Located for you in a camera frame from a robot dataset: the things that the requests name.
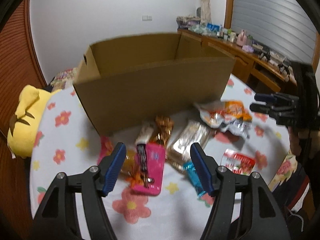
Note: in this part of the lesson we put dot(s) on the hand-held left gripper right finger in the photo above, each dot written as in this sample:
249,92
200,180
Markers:
200,165

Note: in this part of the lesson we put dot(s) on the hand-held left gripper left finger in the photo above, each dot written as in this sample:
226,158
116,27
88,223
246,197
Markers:
115,165

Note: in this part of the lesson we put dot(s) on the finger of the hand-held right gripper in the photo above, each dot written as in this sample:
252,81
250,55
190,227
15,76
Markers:
260,108
262,97

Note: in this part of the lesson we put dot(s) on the clear brown snack packet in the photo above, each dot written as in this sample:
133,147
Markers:
187,140

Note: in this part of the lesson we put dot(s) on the white orange snack packet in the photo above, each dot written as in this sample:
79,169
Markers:
225,111

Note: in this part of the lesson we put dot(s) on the pink snack packet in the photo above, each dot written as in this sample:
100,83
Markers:
156,177

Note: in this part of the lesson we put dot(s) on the brown cardboard box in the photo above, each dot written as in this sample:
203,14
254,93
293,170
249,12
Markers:
150,90

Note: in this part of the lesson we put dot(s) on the person's right hand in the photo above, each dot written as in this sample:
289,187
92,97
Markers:
294,142

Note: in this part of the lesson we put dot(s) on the black striped snack bar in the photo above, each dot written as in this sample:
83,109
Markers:
142,157

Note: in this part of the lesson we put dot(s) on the red white snack packet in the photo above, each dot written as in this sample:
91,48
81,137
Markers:
237,163

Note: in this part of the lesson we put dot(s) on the long wooden cabinet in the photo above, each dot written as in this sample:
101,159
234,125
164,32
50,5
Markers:
247,62

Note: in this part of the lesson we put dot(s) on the black figurines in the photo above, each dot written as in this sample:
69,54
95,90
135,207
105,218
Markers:
266,55

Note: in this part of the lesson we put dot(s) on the cream snack packet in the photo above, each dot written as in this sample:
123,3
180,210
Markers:
146,131

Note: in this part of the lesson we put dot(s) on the white floral blanket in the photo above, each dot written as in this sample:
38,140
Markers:
75,135

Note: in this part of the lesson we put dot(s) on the purple pouch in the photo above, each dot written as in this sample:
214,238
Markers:
247,48

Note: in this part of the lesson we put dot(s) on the gold wrapped snack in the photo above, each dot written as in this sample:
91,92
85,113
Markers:
163,127

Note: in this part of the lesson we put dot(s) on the pink bottle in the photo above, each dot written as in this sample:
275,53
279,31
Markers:
240,38

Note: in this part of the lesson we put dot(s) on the row of small bottles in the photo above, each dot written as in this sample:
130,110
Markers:
228,33

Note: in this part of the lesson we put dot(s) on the grey window blind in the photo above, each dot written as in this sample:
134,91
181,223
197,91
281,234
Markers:
270,12

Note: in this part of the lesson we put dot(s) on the blue box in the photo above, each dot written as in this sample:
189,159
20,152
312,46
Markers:
212,27

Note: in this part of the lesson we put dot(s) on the person's dark clothing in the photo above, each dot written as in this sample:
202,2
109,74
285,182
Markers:
295,187

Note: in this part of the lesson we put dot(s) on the green patterned cloth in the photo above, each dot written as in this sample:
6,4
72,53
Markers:
200,28

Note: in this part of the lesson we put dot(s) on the yellow plush toy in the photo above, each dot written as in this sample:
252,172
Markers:
25,120

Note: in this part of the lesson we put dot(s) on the small grey fan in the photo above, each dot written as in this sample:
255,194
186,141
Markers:
198,11

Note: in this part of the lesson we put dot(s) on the stack of folded cloths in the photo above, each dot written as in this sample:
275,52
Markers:
186,21

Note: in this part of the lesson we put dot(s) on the beige curtain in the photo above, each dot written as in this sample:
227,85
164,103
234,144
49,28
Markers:
205,2

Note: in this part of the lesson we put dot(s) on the wooden slatted wardrobe door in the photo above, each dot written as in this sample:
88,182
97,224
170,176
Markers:
15,55

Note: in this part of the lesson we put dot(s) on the wooden window frame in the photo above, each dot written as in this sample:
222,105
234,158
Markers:
228,2

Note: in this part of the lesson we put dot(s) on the white wall switch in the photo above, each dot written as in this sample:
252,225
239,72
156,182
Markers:
147,18

